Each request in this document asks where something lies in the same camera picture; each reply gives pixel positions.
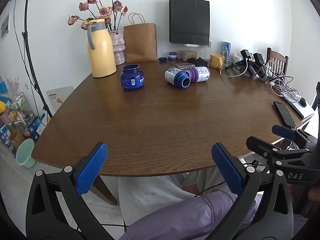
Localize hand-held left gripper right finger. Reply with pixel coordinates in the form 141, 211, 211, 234
205, 142, 294, 240

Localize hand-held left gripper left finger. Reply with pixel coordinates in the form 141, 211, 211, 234
26, 142, 118, 240

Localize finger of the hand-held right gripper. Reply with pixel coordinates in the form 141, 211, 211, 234
246, 135, 312, 165
272, 124, 320, 147

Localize clear plastic cup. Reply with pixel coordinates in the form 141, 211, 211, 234
173, 63, 196, 70

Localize person's right hand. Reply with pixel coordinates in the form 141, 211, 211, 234
308, 187, 320, 202

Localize black phone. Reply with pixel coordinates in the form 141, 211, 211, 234
273, 101, 297, 129

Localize wooden table leg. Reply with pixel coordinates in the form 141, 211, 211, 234
90, 175, 118, 206

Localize silver laptop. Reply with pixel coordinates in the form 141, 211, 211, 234
281, 91, 314, 119

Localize white charger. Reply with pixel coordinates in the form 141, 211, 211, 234
285, 92, 299, 103

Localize person's grey pants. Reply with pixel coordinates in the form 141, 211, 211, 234
117, 166, 241, 227

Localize green plastic basin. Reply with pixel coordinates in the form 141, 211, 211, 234
15, 138, 37, 168

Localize blue box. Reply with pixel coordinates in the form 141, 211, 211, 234
27, 116, 47, 141

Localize wooden chair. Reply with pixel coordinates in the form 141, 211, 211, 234
266, 47, 289, 78

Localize cardboard box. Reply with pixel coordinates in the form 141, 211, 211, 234
9, 130, 26, 149

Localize clear glass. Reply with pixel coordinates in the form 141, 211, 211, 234
224, 51, 235, 67

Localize purple bottle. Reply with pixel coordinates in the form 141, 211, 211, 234
186, 66, 211, 83

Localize yellow mug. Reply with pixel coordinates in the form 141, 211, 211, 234
209, 53, 225, 68

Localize dark blue jar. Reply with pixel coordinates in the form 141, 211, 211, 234
120, 64, 144, 91

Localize black cloth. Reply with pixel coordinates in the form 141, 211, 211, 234
188, 57, 208, 67

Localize clear water bottle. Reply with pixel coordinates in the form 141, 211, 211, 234
204, 40, 213, 60

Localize white bottle with blue neck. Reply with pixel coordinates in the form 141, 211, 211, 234
164, 67, 191, 89

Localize yellow thermos jug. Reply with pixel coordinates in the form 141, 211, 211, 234
87, 18, 117, 78

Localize beige sponge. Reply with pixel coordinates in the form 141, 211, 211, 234
181, 50, 197, 61

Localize pale pink vase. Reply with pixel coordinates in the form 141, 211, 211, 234
109, 29, 126, 65

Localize black light stand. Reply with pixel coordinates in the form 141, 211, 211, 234
14, 0, 53, 118

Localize brown paper bag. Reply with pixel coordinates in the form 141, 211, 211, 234
123, 13, 157, 62

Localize black paper bag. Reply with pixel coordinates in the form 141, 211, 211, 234
169, 0, 210, 46

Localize dried pink rose bouquet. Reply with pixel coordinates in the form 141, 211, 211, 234
67, 0, 128, 31

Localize black cable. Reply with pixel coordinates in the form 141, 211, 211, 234
194, 180, 228, 197

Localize tangle of cables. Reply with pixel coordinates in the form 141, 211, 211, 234
265, 65, 300, 98

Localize white cable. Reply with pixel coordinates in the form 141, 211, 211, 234
220, 58, 248, 78

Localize wire storage rack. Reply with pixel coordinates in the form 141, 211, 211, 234
0, 92, 34, 140

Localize colourful wall drawing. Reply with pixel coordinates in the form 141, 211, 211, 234
0, 75, 20, 103

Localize wall picture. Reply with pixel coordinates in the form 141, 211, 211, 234
0, 12, 11, 42

